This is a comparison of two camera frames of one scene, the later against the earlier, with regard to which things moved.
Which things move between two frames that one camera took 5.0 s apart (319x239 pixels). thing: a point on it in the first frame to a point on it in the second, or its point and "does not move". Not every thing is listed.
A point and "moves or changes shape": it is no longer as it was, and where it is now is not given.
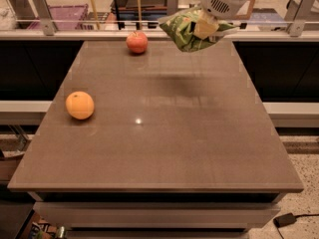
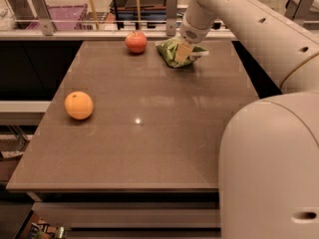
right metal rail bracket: x=297 y=14 does not move
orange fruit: x=80 y=105 does not move
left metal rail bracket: x=43 y=12 does not move
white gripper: x=221 y=3 to x=193 y=34
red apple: x=137 y=42 does not move
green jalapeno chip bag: x=179 y=27 moves or changes shape
